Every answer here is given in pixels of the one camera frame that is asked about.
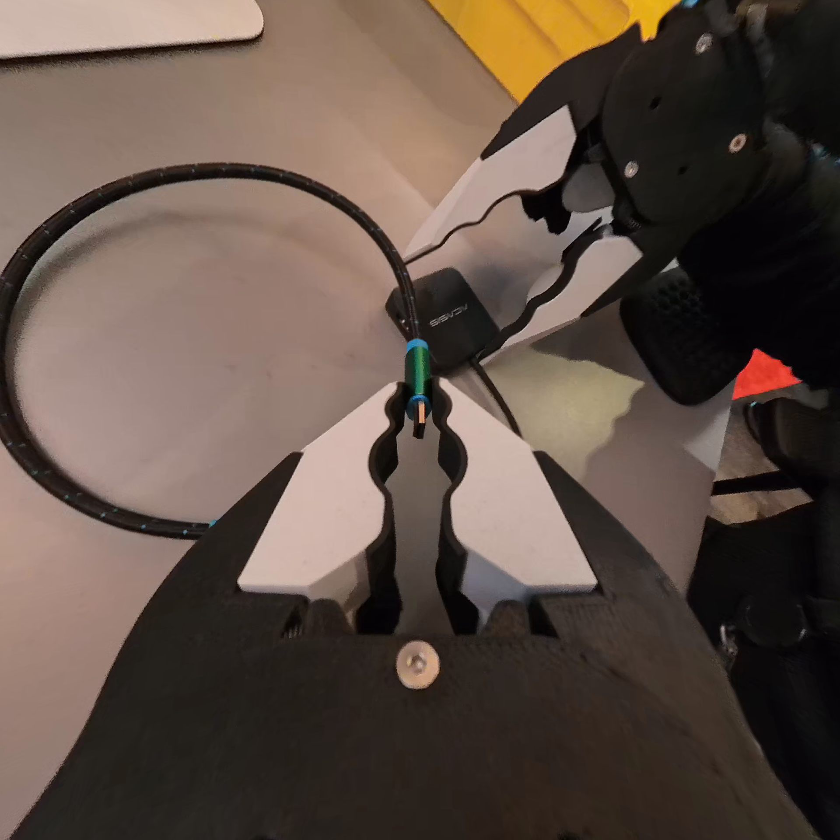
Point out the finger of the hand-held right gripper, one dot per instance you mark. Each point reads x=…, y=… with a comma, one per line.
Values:
x=499, y=177
x=590, y=275

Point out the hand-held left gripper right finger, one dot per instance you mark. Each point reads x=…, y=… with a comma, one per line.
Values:
x=518, y=518

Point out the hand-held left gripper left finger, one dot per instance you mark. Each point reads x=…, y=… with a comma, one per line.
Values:
x=315, y=518

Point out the large yellow plastic bin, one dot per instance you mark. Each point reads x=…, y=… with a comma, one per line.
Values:
x=525, y=39

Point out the black square adapter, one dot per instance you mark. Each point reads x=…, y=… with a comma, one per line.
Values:
x=453, y=315

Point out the red textured object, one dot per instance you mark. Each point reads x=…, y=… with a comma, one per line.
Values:
x=761, y=374

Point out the person's dark clothing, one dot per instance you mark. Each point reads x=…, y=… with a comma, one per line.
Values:
x=774, y=656

